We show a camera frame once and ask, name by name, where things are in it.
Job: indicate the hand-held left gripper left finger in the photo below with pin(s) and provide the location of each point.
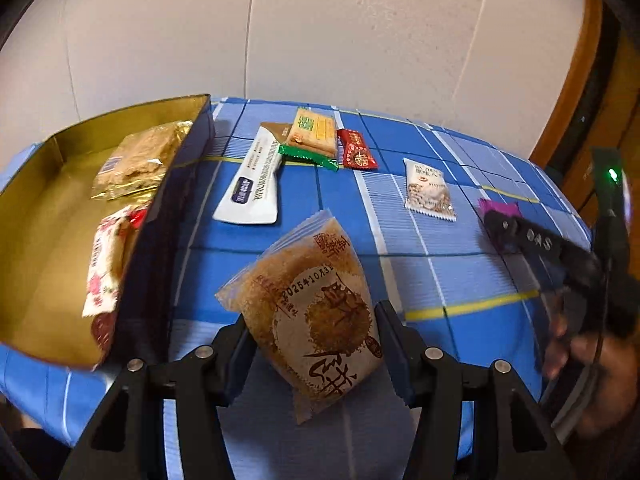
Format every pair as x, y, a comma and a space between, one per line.
240, 355

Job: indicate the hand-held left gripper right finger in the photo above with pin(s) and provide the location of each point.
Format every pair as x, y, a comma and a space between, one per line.
389, 342

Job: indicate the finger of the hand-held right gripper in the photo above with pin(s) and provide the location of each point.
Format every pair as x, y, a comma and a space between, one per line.
530, 240

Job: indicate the purple snack packet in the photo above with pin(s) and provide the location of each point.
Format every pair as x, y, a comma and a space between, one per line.
492, 205

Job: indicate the brown printed pastry packet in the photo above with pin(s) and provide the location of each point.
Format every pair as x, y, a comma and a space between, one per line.
310, 310

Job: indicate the small white nut packet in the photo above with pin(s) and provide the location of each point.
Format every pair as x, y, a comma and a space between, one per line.
427, 187

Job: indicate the dark red jujube packet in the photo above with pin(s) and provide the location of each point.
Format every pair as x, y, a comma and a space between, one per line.
104, 332

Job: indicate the white pink-flowered snack packet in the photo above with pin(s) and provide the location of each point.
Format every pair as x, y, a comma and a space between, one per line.
105, 260

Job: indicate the white stick packet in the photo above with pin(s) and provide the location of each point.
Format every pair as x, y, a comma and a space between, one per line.
250, 185

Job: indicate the red candy packet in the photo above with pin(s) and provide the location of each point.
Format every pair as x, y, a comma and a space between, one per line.
356, 152

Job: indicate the clear rice cake packet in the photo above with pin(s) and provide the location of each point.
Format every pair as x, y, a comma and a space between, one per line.
140, 155

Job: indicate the cracker packet with green ends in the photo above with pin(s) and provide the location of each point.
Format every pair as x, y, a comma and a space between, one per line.
312, 130

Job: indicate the dark box with gold interior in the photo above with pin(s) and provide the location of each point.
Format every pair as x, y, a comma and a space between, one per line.
45, 220

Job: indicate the person's right hand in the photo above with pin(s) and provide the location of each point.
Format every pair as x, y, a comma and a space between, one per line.
610, 375

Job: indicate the wooden door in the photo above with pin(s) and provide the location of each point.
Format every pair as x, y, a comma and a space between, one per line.
632, 125

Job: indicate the wooden door frame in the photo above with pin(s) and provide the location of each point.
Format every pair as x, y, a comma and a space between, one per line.
575, 85

